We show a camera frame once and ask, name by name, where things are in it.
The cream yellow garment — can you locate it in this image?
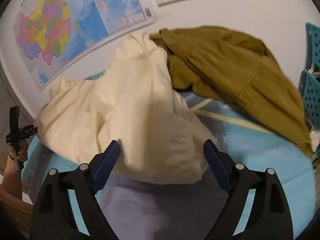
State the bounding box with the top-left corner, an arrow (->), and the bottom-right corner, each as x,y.
35,31 -> 213,184

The black garment under pile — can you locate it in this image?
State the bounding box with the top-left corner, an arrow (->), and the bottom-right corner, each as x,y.
173,87 -> 193,95

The olive brown garment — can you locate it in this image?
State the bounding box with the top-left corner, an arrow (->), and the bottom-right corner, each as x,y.
150,26 -> 313,157

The person's left hand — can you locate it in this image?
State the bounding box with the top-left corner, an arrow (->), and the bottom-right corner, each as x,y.
8,140 -> 29,163

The teal plastic upper basket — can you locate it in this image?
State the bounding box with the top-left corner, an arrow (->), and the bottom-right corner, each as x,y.
305,22 -> 319,73

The colourful wall map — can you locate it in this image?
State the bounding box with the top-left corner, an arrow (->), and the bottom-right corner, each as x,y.
14,0 -> 154,89

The person's left forearm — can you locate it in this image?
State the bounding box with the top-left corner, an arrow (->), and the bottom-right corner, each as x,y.
1,157 -> 33,215

